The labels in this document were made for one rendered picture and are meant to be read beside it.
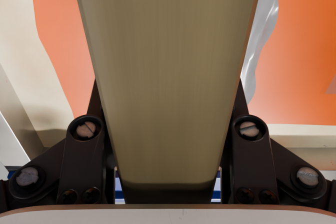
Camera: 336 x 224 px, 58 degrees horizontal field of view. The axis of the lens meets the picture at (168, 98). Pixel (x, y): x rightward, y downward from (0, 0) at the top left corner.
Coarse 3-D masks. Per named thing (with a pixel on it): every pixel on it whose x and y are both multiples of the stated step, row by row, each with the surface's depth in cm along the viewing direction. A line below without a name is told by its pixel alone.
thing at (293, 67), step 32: (64, 0) 25; (288, 0) 25; (320, 0) 25; (64, 32) 27; (288, 32) 27; (320, 32) 27; (64, 64) 30; (288, 64) 30; (320, 64) 30; (256, 96) 34; (288, 96) 34; (320, 96) 34
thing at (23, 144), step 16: (0, 64) 30; (0, 80) 30; (0, 96) 30; (16, 96) 33; (0, 112) 30; (16, 112) 33; (0, 128) 32; (16, 128) 33; (32, 128) 37; (0, 144) 34; (16, 144) 34; (32, 144) 37; (0, 160) 37; (16, 160) 37; (320, 160) 39
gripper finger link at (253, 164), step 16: (240, 128) 10; (256, 128) 10; (240, 144) 9; (256, 144) 9; (240, 160) 9; (256, 160) 9; (272, 160) 9; (224, 176) 11; (240, 176) 8; (256, 176) 8; (272, 176) 8; (224, 192) 10; (240, 192) 8; (256, 192) 8; (272, 192) 8
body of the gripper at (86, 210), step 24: (0, 216) 7; (24, 216) 7; (48, 216) 7; (72, 216) 7; (96, 216) 7; (120, 216) 7; (144, 216) 7; (168, 216) 7; (192, 216) 7; (216, 216) 7; (240, 216) 7; (264, 216) 7; (288, 216) 7; (312, 216) 7
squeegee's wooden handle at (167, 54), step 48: (96, 0) 4; (144, 0) 4; (192, 0) 4; (240, 0) 4; (96, 48) 5; (144, 48) 5; (192, 48) 5; (240, 48) 5; (144, 96) 6; (192, 96) 6; (144, 144) 7; (192, 144) 7; (144, 192) 9; (192, 192) 9
